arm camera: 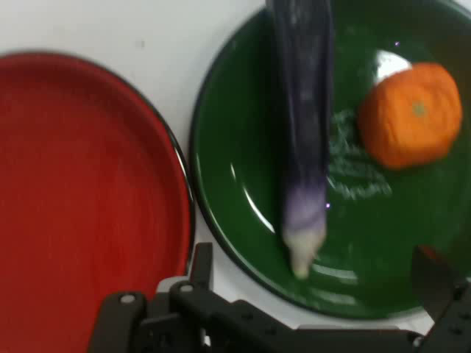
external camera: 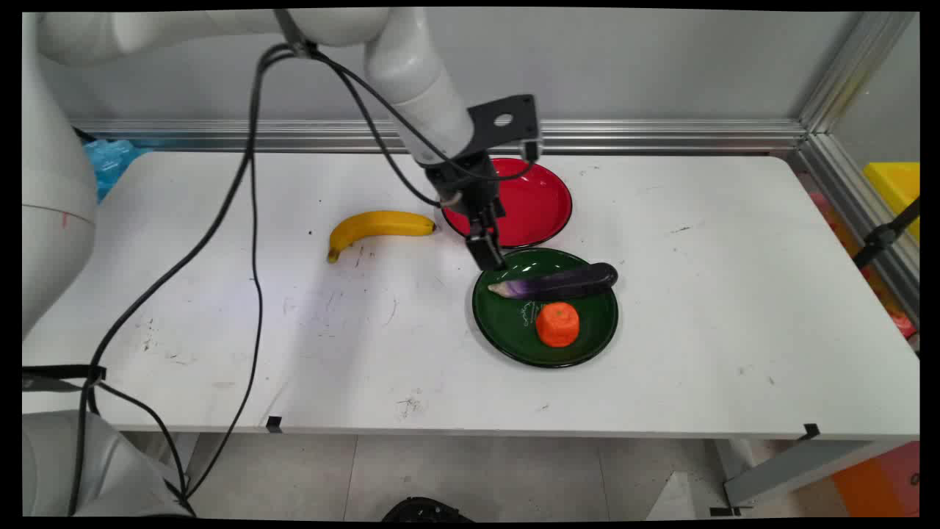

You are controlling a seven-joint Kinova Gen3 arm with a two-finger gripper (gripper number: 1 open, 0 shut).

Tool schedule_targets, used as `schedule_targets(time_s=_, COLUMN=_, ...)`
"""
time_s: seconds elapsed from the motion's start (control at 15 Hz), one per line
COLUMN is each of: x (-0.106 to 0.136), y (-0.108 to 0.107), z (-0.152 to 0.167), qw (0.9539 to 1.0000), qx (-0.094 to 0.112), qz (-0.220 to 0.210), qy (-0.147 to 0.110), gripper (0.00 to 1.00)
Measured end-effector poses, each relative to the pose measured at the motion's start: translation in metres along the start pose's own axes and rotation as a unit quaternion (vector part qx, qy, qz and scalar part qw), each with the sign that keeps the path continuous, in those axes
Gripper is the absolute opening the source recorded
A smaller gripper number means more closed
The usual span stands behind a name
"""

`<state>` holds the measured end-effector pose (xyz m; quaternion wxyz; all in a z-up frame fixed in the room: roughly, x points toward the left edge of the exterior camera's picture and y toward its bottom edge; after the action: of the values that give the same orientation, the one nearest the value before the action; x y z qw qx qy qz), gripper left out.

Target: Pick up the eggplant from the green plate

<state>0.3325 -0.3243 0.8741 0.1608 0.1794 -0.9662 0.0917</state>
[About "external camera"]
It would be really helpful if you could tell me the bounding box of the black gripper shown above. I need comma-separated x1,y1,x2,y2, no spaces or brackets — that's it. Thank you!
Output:
424,149,509,271

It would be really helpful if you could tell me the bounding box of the dark purple eggplant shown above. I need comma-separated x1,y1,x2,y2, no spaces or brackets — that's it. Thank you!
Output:
488,262,619,301

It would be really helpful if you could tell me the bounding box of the red round plate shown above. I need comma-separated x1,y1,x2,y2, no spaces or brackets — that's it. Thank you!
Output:
441,157,574,249

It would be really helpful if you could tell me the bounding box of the green round plate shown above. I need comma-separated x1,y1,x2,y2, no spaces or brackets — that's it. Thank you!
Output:
471,248,620,369

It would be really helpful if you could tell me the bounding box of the orange mandarin fruit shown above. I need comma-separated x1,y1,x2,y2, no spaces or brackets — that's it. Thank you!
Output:
535,302,581,348

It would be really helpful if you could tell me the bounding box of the yellow banana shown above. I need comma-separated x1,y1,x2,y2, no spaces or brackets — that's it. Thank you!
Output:
326,210,438,264

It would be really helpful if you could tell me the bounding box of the black round floor object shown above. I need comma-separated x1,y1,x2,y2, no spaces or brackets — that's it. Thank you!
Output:
381,497,476,523

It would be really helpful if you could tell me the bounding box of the blue plastic bag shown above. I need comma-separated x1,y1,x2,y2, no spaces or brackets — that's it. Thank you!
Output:
82,138,153,204

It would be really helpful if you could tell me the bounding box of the grey table leg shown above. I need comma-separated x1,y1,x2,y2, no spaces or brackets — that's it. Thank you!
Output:
709,439,910,509

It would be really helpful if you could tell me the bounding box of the black stand clamp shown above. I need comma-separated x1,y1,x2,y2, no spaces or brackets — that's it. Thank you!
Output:
852,197,920,270

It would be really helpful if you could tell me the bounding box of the yellow plastic box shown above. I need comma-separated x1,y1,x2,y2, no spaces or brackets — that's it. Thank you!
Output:
862,162,920,243

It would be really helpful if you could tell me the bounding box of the orange box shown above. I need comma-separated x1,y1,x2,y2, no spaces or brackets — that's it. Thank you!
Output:
830,441,920,518

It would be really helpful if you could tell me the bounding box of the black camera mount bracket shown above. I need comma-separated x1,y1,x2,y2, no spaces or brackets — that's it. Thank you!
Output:
466,94,543,161

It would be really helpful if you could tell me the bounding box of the horizontal aluminium frame rail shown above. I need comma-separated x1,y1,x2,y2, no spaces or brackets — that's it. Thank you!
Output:
72,119,809,156

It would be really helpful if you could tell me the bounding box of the thin black cable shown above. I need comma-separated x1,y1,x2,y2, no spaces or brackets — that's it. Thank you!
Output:
180,132,267,508

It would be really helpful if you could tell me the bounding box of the thick black cable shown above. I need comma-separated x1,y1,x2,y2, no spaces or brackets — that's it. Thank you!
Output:
68,43,309,517

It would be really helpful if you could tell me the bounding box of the angled aluminium frame rail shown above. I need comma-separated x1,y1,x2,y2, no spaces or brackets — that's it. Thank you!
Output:
789,11,920,328

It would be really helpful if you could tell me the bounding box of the black strap on arm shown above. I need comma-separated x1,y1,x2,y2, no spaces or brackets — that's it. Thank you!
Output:
22,364,108,392

